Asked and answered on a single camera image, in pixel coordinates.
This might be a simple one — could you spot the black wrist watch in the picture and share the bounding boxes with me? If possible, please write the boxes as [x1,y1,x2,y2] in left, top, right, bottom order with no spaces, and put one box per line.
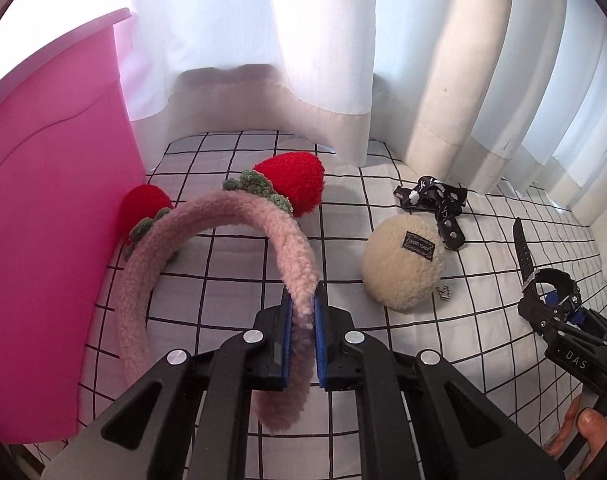
[513,218,582,315]

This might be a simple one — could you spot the pink fuzzy strawberry headband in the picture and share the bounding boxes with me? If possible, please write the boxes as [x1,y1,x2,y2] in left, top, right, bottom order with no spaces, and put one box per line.
[113,150,327,435]

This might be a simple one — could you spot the right hand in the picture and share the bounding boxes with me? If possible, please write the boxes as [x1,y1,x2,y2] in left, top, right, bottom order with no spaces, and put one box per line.
[545,396,607,479]

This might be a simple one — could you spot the cream fluffy round pouch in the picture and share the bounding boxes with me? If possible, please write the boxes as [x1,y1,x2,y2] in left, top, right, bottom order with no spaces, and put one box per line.
[361,214,445,312]

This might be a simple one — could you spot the white curtain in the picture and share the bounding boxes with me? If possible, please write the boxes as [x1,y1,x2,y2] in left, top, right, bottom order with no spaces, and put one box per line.
[121,0,607,224]

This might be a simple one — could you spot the pink plastic bin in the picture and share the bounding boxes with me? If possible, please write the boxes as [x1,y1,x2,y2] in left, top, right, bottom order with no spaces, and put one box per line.
[0,9,145,444]

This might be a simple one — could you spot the black white bow hair tie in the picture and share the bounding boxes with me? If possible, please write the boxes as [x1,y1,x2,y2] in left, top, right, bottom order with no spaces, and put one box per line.
[392,174,469,252]

